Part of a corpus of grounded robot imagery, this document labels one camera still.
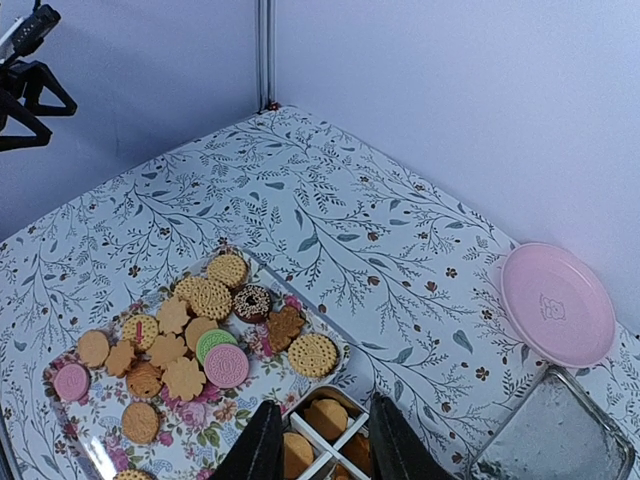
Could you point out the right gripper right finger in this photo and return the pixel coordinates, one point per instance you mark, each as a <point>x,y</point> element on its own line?
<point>395,449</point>

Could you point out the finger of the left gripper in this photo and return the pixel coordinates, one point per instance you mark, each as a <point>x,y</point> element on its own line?
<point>34,133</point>

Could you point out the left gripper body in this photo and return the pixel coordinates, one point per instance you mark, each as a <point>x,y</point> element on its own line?
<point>12,87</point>

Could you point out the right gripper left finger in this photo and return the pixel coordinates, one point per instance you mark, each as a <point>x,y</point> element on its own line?
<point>258,453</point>

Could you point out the compartment tin box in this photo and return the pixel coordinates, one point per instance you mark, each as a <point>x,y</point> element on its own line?
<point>326,436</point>

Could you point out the floral cookie tray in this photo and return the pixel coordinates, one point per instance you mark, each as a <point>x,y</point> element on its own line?
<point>150,405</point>

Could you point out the pink sandwich cookie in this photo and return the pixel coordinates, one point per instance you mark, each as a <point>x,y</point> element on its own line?
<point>226,366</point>

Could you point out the round biscuit top right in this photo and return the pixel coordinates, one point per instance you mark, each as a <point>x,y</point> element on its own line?
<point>313,355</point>

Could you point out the green sandwich cookie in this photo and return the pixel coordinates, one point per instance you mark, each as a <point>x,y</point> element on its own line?
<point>210,339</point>

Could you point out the round cream sandwich cookie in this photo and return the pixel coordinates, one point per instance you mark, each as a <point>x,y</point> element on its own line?
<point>133,474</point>

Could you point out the chocolate sprinkle donut cookie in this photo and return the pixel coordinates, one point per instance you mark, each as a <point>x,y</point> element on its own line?
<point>252,304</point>

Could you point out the metal tin lid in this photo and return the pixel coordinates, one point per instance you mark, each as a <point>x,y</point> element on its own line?
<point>556,432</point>

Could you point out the floral tablecloth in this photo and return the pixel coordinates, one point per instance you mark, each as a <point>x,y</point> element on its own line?
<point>408,272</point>

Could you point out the pink round cookie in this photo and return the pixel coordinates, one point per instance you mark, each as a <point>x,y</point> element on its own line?
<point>71,382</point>

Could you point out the pink plate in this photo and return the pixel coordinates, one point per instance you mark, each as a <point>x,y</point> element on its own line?
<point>557,305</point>

